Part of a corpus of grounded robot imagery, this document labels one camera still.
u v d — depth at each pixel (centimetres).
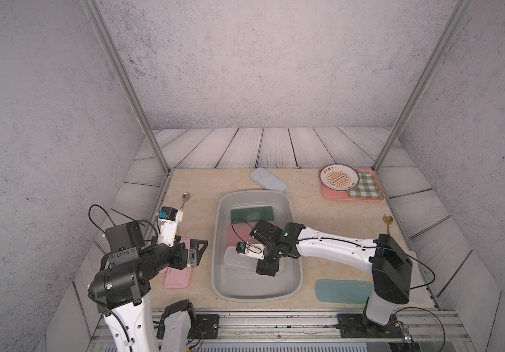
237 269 86
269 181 115
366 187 112
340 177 115
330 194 110
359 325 73
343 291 79
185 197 108
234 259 74
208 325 73
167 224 53
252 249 69
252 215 101
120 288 37
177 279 82
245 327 74
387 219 99
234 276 84
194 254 53
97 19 72
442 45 78
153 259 48
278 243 58
